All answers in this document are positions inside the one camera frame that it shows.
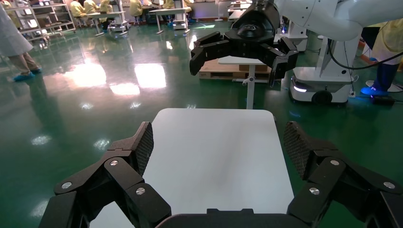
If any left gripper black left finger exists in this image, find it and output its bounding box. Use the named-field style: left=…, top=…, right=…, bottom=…
left=39, top=122, right=173, bottom=228

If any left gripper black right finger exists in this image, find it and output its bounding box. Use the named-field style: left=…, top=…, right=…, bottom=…
left=283, top=121, right=403, bottom=228

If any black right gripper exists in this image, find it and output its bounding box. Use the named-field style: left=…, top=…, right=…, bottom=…
left=190, top=0, right=299, bottom=87

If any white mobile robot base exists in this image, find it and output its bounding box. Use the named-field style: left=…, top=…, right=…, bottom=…
left=289, top=29, right=361, bottom=105

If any black floor power box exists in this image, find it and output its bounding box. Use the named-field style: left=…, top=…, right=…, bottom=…
left=371, top=95, right=396, bottom=106

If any wooden pallet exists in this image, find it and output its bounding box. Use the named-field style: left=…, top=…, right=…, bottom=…
left=199, top=58, right=272, bottom=81

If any white work table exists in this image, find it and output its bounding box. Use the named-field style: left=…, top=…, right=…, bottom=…
left=227, top=0, right=252, bottom=22
left=149, top=7, right=191, bottom=35
left=86, top=11, right=129, bottom=36

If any white machine cabinet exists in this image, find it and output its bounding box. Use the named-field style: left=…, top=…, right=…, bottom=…
left=273, top=20, right=308, bottom=53

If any person with blue trousers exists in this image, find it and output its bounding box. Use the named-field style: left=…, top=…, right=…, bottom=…
left=360, top=19, right=403, bottom=96

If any white storage shelf rack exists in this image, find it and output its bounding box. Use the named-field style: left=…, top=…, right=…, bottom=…
left=4, top=0, right=77, bottom=41

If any person in grey coat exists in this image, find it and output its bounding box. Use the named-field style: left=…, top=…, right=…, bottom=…
left=0, top=4, right=42, bottom=83

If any small white pedestal table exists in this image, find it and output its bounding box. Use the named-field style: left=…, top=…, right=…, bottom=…
left=218, top=56, right=269, bottom=110

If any black hanging cable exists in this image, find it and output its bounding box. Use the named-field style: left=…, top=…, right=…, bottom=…
left=326, top=38, right=403, bottom=71

